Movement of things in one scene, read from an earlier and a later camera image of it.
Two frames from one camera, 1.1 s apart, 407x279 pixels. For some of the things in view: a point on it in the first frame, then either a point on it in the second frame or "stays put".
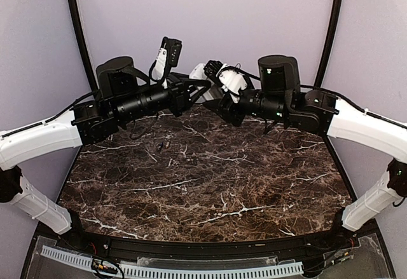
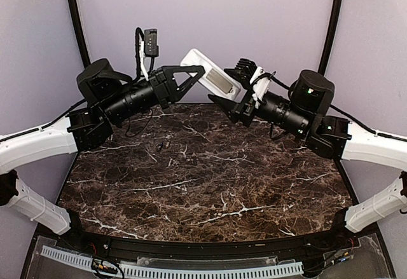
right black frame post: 333,30 stays put
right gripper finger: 215,105 → 230,107
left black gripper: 180,89 → 158,77
